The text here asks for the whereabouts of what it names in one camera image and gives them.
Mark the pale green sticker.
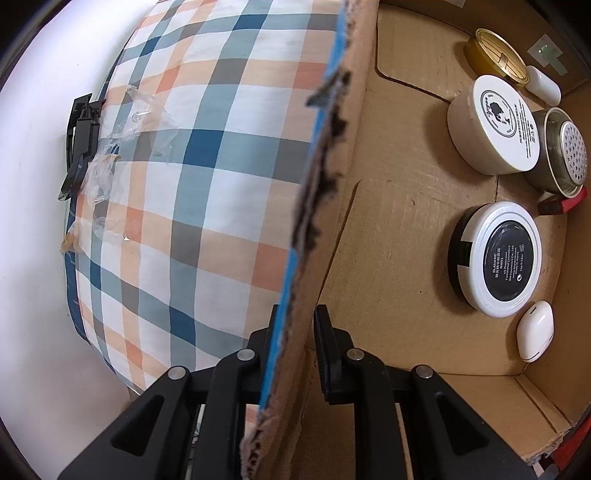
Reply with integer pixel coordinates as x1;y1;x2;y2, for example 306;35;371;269
536;44;567;75

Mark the gold round tin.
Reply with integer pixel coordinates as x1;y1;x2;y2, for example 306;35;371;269
464;28;530;88

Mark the black plastic clip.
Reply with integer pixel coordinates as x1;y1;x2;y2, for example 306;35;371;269
58;95;107;202

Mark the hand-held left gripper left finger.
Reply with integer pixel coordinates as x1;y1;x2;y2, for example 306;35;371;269
58;305;280;480

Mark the plaid checked pillow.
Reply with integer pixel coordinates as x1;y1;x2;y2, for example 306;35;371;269
62;0;346;412

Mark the small dark red box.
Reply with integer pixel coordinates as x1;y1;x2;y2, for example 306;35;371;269
538;187;587;217

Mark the crumpled clear tape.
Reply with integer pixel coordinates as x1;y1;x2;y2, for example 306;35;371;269
60;85;177;254

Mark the brown cardboard box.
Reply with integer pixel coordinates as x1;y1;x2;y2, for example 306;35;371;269
240;0;583;480

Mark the black and white round compact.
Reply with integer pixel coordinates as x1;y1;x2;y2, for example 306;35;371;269
447;201;543;319

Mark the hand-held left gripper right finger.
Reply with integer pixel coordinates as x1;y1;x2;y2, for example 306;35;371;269
313;305;536;480

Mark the white round jar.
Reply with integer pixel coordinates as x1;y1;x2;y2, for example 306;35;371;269
447;75;542;175

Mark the small white oblong case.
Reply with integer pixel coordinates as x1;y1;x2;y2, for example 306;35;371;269
525;65;562;105

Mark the metal tin with perforated lid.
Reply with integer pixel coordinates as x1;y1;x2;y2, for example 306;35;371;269
524;107;591;197

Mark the white oval earbud case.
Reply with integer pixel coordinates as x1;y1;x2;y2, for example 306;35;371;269
516;301;554;362

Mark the red object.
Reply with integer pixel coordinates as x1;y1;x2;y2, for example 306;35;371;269
538;427;580;480

